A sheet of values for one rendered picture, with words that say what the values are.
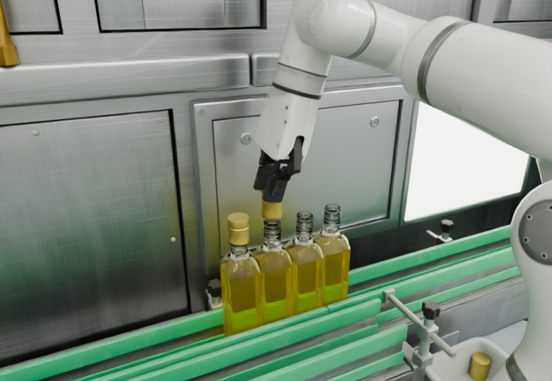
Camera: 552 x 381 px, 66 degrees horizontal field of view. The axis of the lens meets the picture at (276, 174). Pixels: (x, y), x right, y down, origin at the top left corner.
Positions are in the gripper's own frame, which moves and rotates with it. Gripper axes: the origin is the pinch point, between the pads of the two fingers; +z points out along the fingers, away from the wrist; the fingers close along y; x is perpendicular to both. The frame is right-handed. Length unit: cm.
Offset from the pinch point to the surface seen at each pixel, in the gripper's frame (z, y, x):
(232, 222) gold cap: 6.4, 1.3, -5.2
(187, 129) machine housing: -2.7, -14.9, -10.6
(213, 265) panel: 22.4, -10.8, -1.4
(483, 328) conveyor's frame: 27, 6, 60
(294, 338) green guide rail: 24.7, 7.5, 8.7
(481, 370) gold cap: 28, 16, 49
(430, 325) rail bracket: 15.9, 16.1, 27.9
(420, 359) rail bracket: 23.0, 16.4, 28.9
